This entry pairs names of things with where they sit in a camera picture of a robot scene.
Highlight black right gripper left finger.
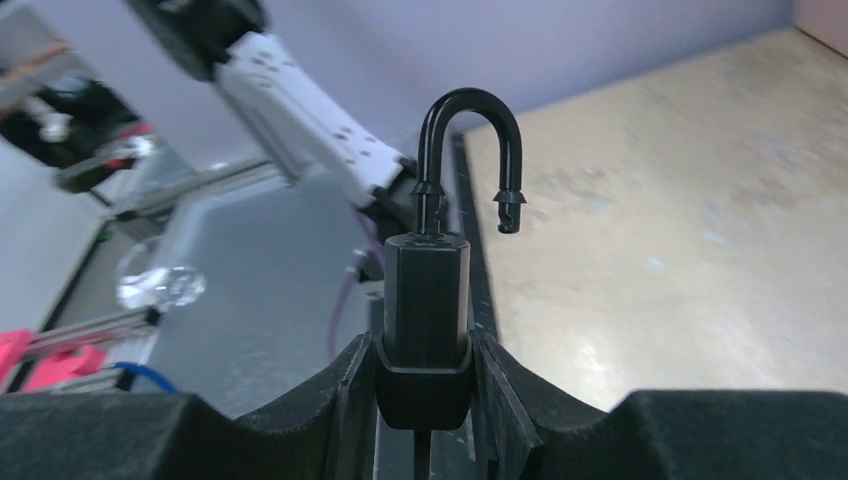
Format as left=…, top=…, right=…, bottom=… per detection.
left=1, top=333, right=375, bottom=479

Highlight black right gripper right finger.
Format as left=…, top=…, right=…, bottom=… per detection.
left=471, top=335, right=847, bottom=479

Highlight black Kaijing padlock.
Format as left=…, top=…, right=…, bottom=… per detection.
left=375, top=87, right=526, bottom=433

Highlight single black key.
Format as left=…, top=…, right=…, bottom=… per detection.
left=413, top=430, right=432, bottom=480

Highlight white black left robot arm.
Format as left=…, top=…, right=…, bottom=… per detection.
left=127, top=0, right=416, bottom=240

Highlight pink plastic toolbox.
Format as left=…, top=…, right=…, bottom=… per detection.
left=793, top=0, right=847, bottom=56

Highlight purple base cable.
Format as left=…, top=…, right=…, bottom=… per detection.
left=324, top=205, right=389, bottom=364

